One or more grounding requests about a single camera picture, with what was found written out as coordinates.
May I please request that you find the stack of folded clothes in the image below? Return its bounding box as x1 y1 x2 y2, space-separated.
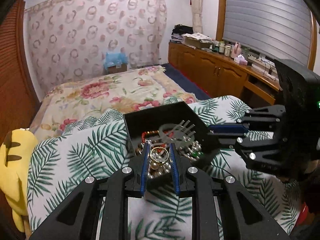
170 24 194 43

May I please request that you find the red string bracelet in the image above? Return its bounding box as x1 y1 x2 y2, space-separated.
140 129 176 148

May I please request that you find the yellow plush toy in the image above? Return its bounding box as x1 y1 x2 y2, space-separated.
1 128 38 236

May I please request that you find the brown louvered wardrobe door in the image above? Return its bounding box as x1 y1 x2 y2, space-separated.
0 0 41 139

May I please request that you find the blue plush toy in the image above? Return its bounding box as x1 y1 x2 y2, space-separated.
104 53 128 69

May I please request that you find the white pearl necklace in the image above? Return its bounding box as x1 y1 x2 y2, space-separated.
147 139 203 179

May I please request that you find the grey window blind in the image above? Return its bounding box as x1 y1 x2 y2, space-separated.
223 0 311 66

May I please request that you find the floral bed quilt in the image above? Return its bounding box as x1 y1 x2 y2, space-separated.
30 66 198 141

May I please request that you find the palm leaf print blanket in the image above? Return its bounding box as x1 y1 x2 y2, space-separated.
27 109 301 239

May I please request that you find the wooden sideboard cabinet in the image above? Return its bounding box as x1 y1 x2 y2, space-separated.
168 42 280 108

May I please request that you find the pale green jade bangle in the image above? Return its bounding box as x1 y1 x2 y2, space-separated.
158 124 195 148

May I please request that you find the patterned pink curtain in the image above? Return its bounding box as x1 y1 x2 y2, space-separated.
26 0 167 92

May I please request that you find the black open jewelry box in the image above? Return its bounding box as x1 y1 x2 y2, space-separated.
124 102 213 156

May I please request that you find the pink tissue box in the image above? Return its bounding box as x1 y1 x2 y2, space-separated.
234 54 248 66

